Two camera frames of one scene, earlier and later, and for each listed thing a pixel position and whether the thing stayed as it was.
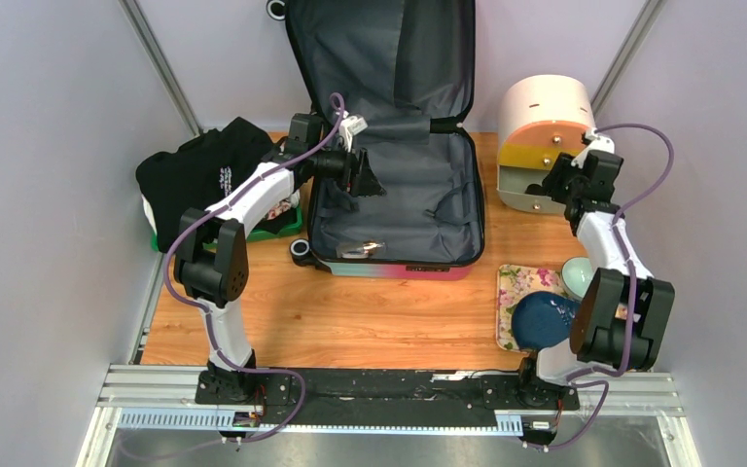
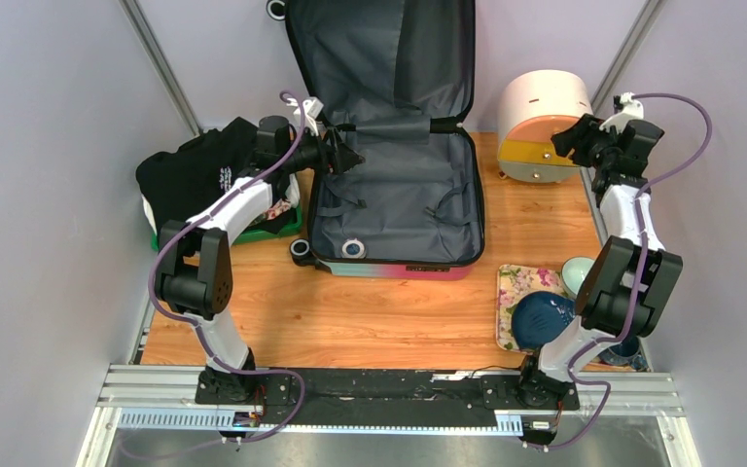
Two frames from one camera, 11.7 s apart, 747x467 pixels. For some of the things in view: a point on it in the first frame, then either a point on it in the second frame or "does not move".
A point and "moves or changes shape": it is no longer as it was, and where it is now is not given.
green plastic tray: (296, 227) does not move
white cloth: (149, 212) does not move
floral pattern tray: (514, 282) does not move
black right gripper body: (562, 180) -> (597, 150)
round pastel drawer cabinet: (541, 117) moves or changes shape
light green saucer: (577, 273) does not move
